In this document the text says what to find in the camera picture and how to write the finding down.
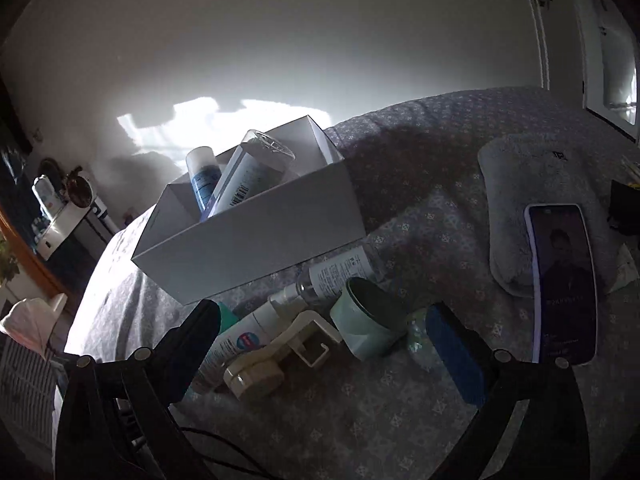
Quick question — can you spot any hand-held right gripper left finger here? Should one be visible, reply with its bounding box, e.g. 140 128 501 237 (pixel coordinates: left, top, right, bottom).
54 299 221 480

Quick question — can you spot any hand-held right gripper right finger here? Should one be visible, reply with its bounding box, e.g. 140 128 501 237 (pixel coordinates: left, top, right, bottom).
425 301 592 480

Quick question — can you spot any white tube teal cap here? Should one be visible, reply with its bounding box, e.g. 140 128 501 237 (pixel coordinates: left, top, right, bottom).
187 300 281 396

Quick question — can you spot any cream plastic clip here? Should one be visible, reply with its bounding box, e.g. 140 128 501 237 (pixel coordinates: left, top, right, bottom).
222 310 344 401

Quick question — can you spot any mint green jar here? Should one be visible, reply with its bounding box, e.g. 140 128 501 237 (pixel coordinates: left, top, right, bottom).
329 276 408 361

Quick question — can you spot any white cardboard box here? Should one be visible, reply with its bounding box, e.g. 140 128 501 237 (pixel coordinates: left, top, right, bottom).
131 115 367 306

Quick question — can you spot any clear spray bottle white label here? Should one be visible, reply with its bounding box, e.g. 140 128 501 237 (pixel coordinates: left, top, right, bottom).
268 245 386 321

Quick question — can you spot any small shiny packet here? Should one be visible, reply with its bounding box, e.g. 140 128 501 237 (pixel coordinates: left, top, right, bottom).
406 307 441 372

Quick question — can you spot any smartphone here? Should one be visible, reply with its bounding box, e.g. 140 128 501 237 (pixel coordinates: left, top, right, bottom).
524 202 599 367

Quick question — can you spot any patterned grey bed sheet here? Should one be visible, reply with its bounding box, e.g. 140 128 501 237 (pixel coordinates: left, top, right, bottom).
65 85 640 480

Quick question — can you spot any blue label bottle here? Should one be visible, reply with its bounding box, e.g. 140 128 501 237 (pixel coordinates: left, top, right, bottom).
186 146 224 214

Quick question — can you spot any white plastic bag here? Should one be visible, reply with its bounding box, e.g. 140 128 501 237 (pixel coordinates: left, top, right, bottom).
0 294 68 357

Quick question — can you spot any clear cap white tube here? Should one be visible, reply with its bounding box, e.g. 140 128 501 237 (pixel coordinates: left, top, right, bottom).
201 129 296 222

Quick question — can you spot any white desk organiser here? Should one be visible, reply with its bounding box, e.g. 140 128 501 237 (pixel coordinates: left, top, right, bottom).
37 199 107 261

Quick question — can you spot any white slatted basket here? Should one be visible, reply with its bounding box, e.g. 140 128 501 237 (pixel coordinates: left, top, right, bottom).
0 340 62 467

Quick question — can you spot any round vanity mirror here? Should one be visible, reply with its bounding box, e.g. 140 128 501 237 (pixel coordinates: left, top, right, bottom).
65 169 94 207

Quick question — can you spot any white paper scrap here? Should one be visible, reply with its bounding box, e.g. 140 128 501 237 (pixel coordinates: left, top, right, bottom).
607 245 640 296

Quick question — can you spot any grey fluffy towel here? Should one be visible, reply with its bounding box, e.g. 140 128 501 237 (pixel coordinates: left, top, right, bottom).
477 132 636 303

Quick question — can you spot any green plant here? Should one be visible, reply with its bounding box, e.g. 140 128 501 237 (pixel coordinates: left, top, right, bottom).
0 237 22 287

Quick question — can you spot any black pouch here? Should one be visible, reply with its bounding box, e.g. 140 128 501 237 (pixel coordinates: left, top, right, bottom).
606 179 640 236

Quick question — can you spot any white door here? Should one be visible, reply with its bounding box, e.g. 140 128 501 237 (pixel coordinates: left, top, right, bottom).
517 0 640 143

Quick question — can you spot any black cable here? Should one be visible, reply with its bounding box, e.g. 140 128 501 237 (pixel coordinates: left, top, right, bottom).
177 427 281 480

